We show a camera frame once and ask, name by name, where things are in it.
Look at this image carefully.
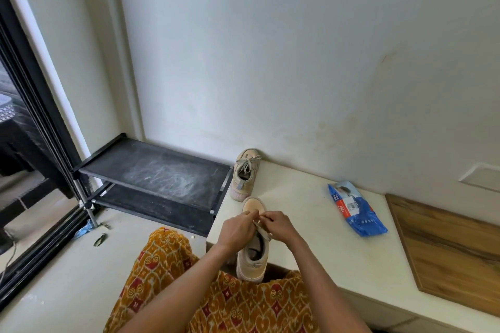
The black shoe rack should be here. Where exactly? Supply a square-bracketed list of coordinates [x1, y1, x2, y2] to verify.
[70, 132, 234, 238]

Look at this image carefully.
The orange patterned garment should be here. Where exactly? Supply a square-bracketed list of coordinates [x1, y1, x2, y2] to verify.
[103, 227, 322, 333]

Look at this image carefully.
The white wall plate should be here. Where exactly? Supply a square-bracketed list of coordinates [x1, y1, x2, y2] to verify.
[458, 163, 500, 195]

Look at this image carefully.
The blue cloth scrap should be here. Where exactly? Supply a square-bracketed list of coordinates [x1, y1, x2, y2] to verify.
[73, 223, 95, 240]

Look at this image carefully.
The black outdoor table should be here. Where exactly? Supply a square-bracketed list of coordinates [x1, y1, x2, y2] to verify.
[0, 112, 45, 178]

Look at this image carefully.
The person's right hand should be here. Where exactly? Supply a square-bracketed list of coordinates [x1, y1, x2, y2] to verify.
[260, 210, 304, 247]

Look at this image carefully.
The blue wipes packet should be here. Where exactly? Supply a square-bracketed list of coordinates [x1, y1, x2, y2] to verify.
[327, 181, 389, 238]

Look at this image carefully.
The beige lace-up shoe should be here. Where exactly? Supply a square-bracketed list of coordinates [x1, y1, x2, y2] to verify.
[236, 196, 271, 283]
[230, 149, 262, 202]

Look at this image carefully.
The brown wooden board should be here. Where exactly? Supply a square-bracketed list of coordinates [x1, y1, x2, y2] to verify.
[385, 193, 500, 318]

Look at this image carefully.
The thin grey cable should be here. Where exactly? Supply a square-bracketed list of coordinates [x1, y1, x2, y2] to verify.
[0, 229, 19, 280]

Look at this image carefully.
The person's left hand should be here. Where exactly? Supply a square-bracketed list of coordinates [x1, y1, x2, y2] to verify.
[217, 211, 261, 255]

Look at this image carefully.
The person's left forearm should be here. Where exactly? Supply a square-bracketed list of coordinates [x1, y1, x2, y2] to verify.
[120, 241, 235, 333]

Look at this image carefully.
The person's right forearm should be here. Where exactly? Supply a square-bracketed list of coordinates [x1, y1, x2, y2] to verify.
[283, 236, 372, 333]

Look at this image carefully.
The black sliding door frame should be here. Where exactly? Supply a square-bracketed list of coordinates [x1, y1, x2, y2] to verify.
[0, 0, 96, 308]

